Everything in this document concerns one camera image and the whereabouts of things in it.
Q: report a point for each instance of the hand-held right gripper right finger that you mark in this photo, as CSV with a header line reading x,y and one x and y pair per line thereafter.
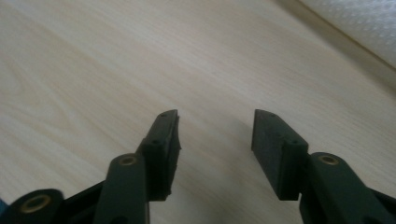
x,y
274,155

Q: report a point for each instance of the white cloth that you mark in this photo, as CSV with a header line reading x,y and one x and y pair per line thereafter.
x,y
361,21

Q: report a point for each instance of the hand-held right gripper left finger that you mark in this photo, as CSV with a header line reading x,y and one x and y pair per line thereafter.
x,y
160,155

